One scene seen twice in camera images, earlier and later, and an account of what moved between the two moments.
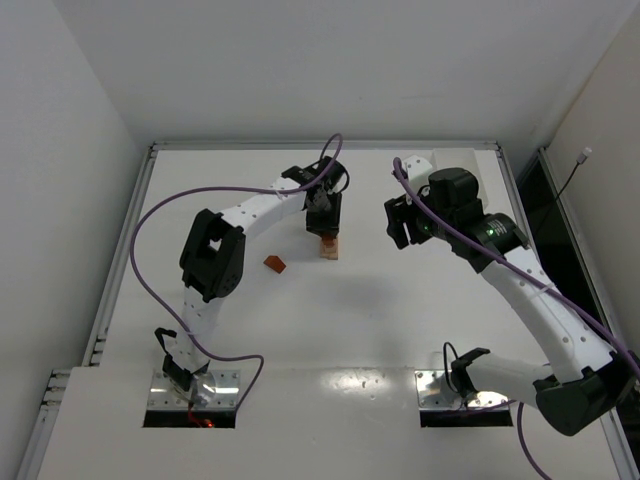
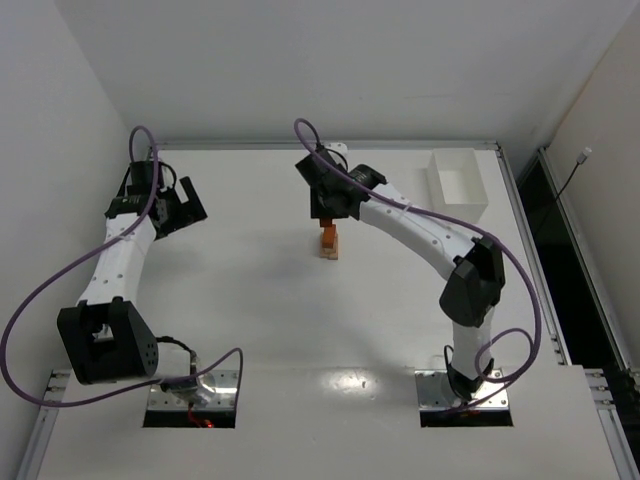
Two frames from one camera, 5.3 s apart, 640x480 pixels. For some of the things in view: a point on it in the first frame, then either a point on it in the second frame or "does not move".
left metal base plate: x=215 y=390 does not move
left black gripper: x=324 y=221 -> x=181 y=211
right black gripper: x=398 y=220 -> x=326 y=211
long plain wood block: x=330 y=253 does not move
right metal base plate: x=433 y=393 does not move
